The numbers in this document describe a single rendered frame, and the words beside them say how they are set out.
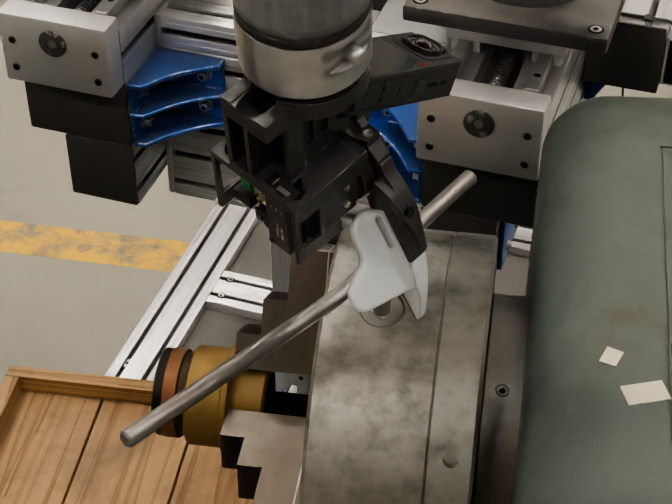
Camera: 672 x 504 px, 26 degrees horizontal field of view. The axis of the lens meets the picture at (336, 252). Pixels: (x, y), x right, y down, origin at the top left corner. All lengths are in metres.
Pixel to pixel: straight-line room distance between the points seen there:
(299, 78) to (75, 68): 0.93
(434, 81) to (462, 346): 0.25
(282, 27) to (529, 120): 0.79
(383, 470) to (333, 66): 0.38
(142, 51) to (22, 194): 1.57
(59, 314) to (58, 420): 1.46
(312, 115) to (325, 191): 0.06
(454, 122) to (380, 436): 0.56
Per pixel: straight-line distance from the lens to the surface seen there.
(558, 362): 1.04
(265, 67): 0.78
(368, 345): 1.07
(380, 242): 0.90
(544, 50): 1.60
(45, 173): 3.34
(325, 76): 0.78
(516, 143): 1.54
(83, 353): 2.87
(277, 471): 1.15
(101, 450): 1.47
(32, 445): 1.49
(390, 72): 0.85
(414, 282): 0.91
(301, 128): 0.82
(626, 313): 1.07
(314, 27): 0.75
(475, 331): 1.08
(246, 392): 1.20
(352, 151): 0.85
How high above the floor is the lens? 1.96
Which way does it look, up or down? 40 degrees down
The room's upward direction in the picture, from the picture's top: straight up
